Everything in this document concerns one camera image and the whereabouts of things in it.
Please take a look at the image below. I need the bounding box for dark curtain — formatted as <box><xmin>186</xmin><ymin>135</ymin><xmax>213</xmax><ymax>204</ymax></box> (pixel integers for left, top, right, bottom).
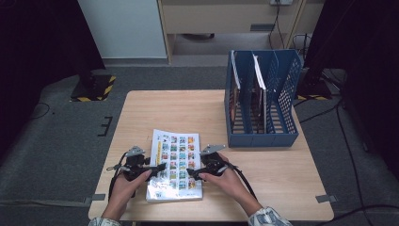
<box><xmin>302</xmin><ymin>0</ymin><xmax>399</xmax><ymax>180</ymax></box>

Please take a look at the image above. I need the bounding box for white cabinet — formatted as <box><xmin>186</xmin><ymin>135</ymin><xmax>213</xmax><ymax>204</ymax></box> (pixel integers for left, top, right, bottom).
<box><xmin>77</xmin><ymin>0</ymin><xmax>168</xmax><ymax>59</ymax></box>

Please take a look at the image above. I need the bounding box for white picture-grid magazine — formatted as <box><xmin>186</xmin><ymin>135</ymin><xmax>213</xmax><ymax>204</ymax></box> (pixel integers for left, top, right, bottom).
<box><xmin>145</xmin><ymin>128</ymin><xmax>204</xmax><ymax>202</ymax></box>

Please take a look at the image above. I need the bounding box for thin black floor cable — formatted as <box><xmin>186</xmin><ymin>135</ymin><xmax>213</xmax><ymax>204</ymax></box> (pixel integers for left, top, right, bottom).
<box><xmin>26</xmin><ymin>102</ymin><xmax>51</xmax><ymax>121</ymax></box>

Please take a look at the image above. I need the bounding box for person's left hand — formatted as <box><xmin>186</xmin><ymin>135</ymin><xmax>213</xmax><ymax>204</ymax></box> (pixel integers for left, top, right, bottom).
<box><xmin>102</xmin><ymin>169</ymin><xmax>153</xmax><ymax>222</ymax></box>

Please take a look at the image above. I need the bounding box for right hand-held gripper cable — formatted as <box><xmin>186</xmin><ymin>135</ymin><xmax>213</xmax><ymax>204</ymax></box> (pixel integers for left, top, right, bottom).
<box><xmin>225</xmin><ymin>161</ymin><xmax>259</xmax><ymax>202</ymax></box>

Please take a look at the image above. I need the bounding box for black stand with striped base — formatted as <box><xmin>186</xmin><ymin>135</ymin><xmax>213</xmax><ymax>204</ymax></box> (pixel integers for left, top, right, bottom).
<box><xmin>69</xmin><ymin>70</ymin><xmax>117</xmax><ymax>103</ymax></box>
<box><xmin>295</xmin><ymin>67</ymin><xmax>333</xmax><ymax>102</ymax></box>

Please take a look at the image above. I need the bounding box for person's right hand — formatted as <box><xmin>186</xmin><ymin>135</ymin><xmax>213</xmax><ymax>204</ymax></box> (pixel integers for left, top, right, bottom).
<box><xmin>198</xmin><ymin>153</ymin><xmax>263</xmax><ymax>218</ymax></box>

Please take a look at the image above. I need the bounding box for left hand-held gripper cable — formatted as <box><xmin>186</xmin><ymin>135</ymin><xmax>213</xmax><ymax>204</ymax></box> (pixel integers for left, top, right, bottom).
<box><xmin>105</xmin><ymin>152</ymin><xmax>130</xmax><ymax>205</ymax></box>

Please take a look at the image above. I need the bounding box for hand-held gripper cable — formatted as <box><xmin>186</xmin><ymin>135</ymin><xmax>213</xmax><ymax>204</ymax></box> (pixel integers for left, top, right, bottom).
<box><xmin>105</xmin><ymin>152</ymin><xmax>130</xmax><ymax>205</ymax></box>
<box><xmin>225</xmin><ymin>161</ymin><xmax>259</xmax><ymax>202</ymax></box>

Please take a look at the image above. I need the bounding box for short black floor cable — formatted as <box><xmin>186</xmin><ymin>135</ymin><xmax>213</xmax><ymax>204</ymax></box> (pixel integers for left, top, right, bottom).
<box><xmin>293</xmin><ymin>97</ymin><xmax>343</xmax><ymax>125</ymax></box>

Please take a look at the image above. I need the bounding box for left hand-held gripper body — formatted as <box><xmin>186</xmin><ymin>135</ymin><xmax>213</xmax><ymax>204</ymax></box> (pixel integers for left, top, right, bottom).
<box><xmin>123</xmin><ymin>145</ymin><xmax>152</xmax><ymax>182</ymax></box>

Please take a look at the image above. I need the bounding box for black and red magazine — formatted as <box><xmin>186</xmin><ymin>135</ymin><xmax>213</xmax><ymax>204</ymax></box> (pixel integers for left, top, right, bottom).
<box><xmin>230</xmin><ymin>50</ymin><xmax>243</xmax><ymax>126</ymax></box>

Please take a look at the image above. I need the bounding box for black power strip cable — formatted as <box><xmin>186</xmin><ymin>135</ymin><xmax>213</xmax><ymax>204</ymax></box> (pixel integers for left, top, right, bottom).
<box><xmin>267</xmin><ymin>3</ymin><xmax>285</xmax><ymax>50</ymax></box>

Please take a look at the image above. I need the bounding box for grey tape piece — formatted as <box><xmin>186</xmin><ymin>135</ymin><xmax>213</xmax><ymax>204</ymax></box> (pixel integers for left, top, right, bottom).
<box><xmin>314</xmin><ymin>194</ymin><xmax>337</xmax><ymax>204</ymax></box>
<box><xmin>84</xmin><ymin>193</ymin><xmax>106</xmax><ymax>205</ymax></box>

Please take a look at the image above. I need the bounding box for blue file rack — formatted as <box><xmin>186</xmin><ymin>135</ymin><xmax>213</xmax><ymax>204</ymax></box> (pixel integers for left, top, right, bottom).
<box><xmin>224</xmin><ymin>49</ymin><xmax>303</xmax><ymax>149</ymax></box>

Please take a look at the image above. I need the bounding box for thick black floor cable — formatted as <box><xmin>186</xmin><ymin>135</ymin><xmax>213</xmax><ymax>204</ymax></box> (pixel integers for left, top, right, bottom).
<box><xmin>316</xmin><ymin>203</ymin><xmax>399</xmax><ymax>226</ymax></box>

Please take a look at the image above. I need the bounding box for long black floor cable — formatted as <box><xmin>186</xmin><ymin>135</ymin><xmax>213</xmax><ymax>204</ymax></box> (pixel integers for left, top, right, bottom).
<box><xmin>335</xmin><ymin>93</ymin><xmax>368</xmax><ymax>220</ymax></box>

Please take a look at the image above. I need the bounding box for beige wooden desk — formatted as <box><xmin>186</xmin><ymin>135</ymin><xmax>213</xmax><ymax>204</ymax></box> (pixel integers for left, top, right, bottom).
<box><xmin>156</xmin><ymin>0</ymin><xmax>326</xmax><ymax>65</ymax></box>

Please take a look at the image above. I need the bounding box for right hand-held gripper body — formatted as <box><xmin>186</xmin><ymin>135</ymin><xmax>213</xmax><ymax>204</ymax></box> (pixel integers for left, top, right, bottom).
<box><xmin>199</xmin><ymin>144</ymin><xmax>229</xmax><ymax>177</ymax></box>

